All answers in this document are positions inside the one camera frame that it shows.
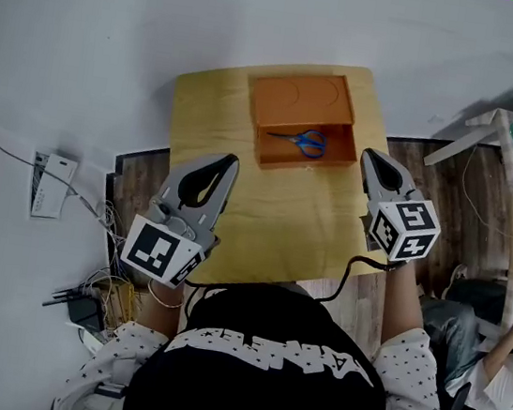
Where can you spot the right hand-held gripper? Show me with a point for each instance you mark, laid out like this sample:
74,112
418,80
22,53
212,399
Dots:
409,230

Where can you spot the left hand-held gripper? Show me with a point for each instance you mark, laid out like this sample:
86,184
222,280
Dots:
151,246

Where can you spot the orange wooden drawer box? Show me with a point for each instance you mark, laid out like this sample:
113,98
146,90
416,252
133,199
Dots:
300,99

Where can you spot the person's right forearm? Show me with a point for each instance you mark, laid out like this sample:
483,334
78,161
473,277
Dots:
403,305

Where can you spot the person's left forearm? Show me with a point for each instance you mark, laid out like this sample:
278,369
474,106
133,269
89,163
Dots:
163,314

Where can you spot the black router with antennas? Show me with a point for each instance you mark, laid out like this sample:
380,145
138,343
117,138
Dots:
87,313

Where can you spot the white router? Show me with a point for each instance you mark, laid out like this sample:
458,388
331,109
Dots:
90,342

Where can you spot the person's torso in black top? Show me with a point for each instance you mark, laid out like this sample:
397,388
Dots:
257,398

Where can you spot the white wall socket box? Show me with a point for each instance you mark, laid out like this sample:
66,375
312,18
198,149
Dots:
53,187

